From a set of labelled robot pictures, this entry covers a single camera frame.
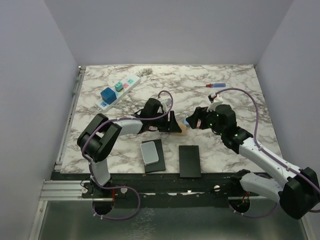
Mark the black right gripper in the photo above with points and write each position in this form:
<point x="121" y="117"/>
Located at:
<point x="200" y="112"/>

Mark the teal USB charger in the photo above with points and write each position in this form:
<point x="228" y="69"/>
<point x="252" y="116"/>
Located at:
<point x="119" y="86"/>

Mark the white power strip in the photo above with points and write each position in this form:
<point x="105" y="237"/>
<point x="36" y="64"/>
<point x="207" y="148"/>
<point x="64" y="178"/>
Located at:
<point x="129" y="82"/>

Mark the aluminium table edge rail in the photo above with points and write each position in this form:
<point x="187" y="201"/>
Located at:
<point x="70" y="117"/>

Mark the grey white power bank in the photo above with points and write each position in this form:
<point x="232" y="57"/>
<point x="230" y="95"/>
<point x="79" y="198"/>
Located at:
<point x="149" y="153"/>

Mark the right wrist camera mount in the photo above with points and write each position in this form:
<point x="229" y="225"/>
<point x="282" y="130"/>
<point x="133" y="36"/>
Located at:
<point x="215" y="100"/>

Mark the blue red screwdriver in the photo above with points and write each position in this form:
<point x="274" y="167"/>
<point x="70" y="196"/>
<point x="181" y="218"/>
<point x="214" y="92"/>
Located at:
<point x="212" y="85"/>

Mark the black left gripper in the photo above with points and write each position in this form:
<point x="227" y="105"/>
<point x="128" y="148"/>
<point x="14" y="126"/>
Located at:
<point x="171" y="126"/>

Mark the beige cube socket adapter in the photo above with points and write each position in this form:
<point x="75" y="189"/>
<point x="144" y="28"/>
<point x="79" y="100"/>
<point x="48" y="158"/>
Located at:
<point x="183" y="128"/>

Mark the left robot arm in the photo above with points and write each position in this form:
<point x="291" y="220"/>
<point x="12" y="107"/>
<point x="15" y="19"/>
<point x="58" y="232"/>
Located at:
<point x="97" y="140"/>

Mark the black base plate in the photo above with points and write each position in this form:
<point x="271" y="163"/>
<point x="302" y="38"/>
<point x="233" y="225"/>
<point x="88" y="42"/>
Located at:
<point x="160" y="190"/>

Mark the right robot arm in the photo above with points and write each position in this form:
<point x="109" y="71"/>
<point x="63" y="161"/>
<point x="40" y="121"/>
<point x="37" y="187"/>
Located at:
<point x="296" y="190"/>

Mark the black rectangular slab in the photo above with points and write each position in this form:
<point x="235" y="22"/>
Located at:
<point x="189" y="161"/>

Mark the light blue USB charger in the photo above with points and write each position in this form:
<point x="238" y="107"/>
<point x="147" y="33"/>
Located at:
<point x="186" y="122"/>

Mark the black slab under power bank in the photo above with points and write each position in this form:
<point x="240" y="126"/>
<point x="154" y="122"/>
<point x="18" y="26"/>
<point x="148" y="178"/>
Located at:
<point x="160" y="166"/>

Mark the blue cube socket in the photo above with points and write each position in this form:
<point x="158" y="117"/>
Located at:
<point x="108" y="95"/>

